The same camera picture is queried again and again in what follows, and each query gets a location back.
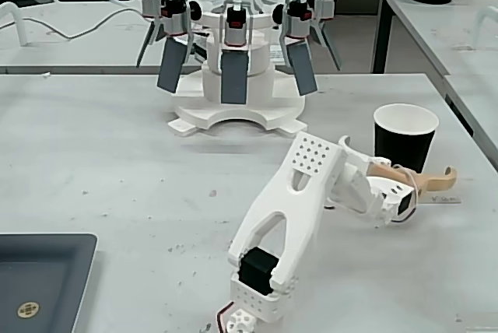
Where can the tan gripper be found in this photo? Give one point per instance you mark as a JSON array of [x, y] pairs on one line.
[[405, 204]]

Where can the black paper cup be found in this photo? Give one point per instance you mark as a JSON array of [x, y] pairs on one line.
[[404, 146]]

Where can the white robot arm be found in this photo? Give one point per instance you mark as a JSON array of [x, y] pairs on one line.
[[288, 200]]

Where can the printed paper mat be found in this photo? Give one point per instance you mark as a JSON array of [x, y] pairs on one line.
[[447, 198]]

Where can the small printed label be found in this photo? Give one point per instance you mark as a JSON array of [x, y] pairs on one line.
[[276, 53]]

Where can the dark grey paddle plate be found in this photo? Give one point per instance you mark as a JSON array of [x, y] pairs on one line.
[[330, 49], [171, 64], [303, 68], [234, 80], [144, 47]]

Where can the grey side table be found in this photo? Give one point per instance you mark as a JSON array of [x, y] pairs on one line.
[[428, 29]]

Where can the white carousel dispenser machine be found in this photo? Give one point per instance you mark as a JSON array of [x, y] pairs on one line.
[[212, 80]]

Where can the grey background table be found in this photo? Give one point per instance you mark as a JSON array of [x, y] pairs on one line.
[[97, 51]]

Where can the grey plastic tray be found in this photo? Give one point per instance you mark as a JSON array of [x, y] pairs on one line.
[[39, 270]]

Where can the round tan token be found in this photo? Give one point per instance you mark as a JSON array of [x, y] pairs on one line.
[[29, 309]]

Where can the white arch bracket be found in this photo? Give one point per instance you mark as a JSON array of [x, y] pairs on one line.
[[482, 14], [21, 22]]

